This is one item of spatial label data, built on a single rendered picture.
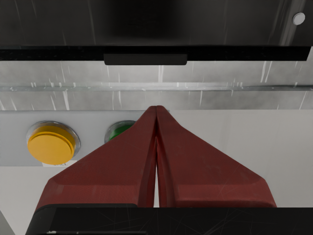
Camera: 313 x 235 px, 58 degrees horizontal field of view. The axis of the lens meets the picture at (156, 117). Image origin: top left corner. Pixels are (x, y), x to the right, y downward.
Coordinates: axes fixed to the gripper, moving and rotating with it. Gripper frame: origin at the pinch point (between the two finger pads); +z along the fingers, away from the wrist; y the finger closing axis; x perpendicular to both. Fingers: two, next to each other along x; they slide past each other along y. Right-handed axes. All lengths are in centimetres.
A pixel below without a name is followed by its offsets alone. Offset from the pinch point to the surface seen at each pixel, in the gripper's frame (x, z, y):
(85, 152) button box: 10.7, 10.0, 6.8
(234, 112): 13.3, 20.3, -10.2
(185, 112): 13.1, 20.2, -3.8
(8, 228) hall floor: 175, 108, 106
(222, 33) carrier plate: -1.1, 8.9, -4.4
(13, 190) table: 28.5, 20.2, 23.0
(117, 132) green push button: 7.6, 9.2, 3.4
